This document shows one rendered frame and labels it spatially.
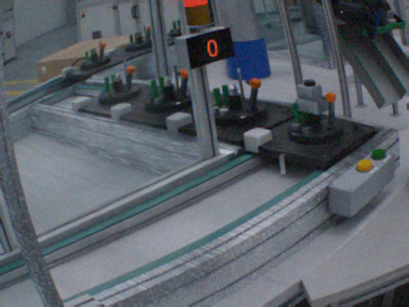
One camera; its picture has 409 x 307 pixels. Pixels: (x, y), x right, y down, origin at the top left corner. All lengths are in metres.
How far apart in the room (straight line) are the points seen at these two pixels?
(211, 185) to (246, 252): 0.32
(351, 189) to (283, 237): 0.16
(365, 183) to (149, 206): 0.44
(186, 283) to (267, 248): 0.18
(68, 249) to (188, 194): 0.32
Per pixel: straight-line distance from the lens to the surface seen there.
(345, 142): 1.45
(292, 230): 1.21
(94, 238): 1.26
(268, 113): 1.67
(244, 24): 2.37
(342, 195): 1.25
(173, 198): 1.36
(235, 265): 1.12
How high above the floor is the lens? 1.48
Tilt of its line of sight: 20 degrees down
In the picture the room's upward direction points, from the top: 9 degrees counter-clockwise
